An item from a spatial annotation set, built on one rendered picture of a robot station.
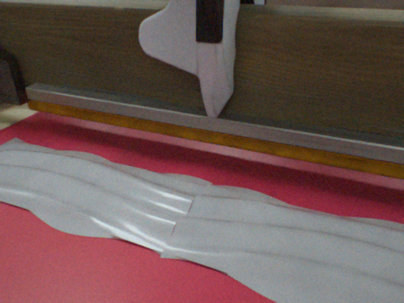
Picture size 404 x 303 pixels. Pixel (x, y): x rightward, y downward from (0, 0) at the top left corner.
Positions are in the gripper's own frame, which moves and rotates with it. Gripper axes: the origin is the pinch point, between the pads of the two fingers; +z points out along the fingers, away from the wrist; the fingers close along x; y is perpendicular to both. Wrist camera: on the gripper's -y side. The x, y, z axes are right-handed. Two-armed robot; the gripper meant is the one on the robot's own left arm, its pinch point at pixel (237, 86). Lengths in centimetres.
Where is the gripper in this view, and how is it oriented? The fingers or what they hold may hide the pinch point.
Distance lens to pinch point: 26.0
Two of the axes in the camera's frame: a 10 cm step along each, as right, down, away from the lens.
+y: -9.2, -1.8, 3.6
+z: 0.3, 8.7, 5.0
